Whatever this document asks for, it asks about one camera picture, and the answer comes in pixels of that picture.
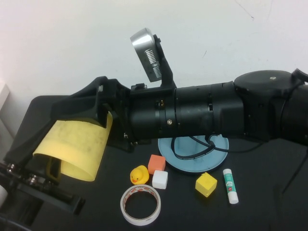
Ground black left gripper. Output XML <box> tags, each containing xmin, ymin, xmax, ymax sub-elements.
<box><xmin>0</xmin><ymin>105</ymin><xmax>86</xmax><ymax>216</ymax></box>

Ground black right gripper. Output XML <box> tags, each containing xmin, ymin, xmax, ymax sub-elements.
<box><xmin>51</xmin><ymin>76</ymin><xmax>135</xmax><ymax>153</ymax></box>

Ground yellow plastic cup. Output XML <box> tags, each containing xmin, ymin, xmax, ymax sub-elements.
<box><xmin>32</xmin><ymin>112</ymin><xmax>114</xmax><ymax>182</ymax></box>

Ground blue cup stand with pegs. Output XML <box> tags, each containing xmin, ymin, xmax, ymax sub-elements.
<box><xmin>157</xmin><ymin>135</ymin><xmax>230</xmax><ymax>173</ymax></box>

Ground yellow rubber duck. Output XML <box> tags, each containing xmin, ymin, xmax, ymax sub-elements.
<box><xmin>130</xmin><ymin>165</ymin><xmax>150</xmax><ymax>185</ymax></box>

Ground orange foam cube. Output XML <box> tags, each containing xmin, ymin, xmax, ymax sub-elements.
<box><xmin>147</xmin><ymin>154</ymin><xmax>167</xmax><ymax>175</ymax></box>

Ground white tape roll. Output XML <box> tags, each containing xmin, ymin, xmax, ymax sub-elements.
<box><xmin>119</xmin><ymin>184</ymin><xmax>161</xmax><ymax>226</ymax></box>

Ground white foam cube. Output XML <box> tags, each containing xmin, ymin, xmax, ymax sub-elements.
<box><xmin>152</xmin><ymin>169</ymin><xmax>168</xmax><ymax>190</ymax></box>

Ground yellow cube block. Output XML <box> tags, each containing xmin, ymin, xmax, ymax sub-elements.
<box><xmin>195</xmin><ymin>172</ymin><xmax>218</xmax><ymax>198</ymax></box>

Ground green white glue stick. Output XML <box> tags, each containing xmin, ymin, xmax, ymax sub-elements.
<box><xmin>222</xmin><ymin>168</ymin><xmax>239</xmax><ymax>205</ymax></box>

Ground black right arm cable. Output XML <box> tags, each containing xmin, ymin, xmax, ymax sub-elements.
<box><xmin>170</xmin><ymin>134</ymin><xmax>308</xmax><ymax>194</ymax></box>

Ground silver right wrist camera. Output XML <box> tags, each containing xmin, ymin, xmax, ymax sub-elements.
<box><xmin>129</xmin><ymin>27</ymin><xmax>178</xmax><ymax>90</ymax></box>

